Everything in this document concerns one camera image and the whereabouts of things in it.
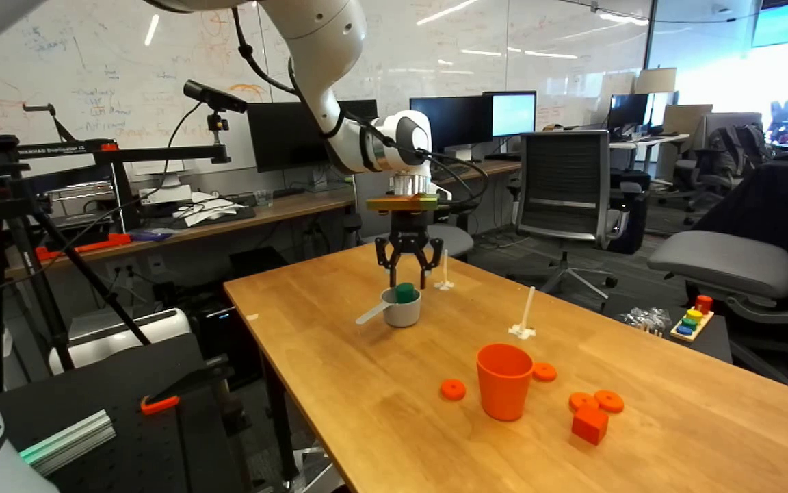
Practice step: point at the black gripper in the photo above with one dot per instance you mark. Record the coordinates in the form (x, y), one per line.
(408, 238)

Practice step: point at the green block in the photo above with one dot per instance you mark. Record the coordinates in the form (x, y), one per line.
(407, 294)

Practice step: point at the grey pot with handle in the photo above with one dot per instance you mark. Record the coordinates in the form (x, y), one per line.
(398, 317)

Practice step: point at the orange cube block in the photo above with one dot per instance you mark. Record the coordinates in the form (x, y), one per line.
(589, 427)

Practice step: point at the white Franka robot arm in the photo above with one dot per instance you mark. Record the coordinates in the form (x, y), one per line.
(323, 42)

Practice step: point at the white peg stand left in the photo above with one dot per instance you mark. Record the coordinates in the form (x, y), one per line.
(445, 284)

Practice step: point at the white peg stand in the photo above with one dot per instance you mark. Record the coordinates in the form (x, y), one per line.
(520, 331)
(445, 284)

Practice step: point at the black computer monitor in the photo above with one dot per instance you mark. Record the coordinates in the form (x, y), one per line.
(453, 120)

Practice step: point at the white peg stand right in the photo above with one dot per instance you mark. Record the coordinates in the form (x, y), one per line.
(520, 331)

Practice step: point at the orange disc near cup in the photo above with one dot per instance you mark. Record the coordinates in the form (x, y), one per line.
(453, 391)

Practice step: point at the orange plastic cup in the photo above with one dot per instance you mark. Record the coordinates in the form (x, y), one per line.
(504, 379)

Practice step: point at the lit computer monitor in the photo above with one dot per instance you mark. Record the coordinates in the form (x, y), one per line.
(513, 113)

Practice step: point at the dark mesh office chair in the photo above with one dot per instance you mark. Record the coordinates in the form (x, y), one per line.
(565, 195)

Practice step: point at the orange disc far left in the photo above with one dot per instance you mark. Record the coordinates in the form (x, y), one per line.
(546, 373)

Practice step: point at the orange disc far middle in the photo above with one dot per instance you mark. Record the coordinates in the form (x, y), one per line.
(582, 401)

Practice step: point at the orange disc far right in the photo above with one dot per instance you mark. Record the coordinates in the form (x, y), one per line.
(609, 401)

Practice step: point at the black low side table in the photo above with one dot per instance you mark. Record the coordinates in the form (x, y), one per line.
(669, 324)

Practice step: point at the colourful stacking toy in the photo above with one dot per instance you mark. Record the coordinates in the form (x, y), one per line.
(693, 323)

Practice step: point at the grey office chair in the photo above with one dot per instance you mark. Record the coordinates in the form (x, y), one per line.
(739, 249)

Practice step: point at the orange clamp handle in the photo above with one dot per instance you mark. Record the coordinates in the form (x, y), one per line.
(159, 408)

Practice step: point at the black camera tripod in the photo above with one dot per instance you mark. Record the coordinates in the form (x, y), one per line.
(20, 209)

